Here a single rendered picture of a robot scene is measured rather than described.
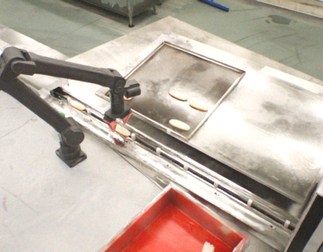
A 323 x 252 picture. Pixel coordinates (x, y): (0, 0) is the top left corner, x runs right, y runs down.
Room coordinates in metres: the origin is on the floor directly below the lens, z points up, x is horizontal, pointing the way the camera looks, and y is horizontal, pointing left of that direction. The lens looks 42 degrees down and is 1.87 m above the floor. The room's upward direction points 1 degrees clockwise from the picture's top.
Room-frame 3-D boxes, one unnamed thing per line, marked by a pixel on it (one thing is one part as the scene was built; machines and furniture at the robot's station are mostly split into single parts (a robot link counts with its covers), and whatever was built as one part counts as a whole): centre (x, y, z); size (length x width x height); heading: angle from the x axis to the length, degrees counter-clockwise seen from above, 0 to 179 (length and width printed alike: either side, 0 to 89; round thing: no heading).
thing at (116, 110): (1.07, 0.20, 0.99); 0.10 x 0.07 x 0.07; 143
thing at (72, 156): (0.94, 0.39, 0.86); 0.12 x 0.09 x 0.08; 46
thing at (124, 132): (1.07, 0.19, 0.86); 0.10 x 0.04 x 0.01; 54
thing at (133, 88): (1.09, 0.16, 1.08); 0.11 x 0.09 x 0.12; 122
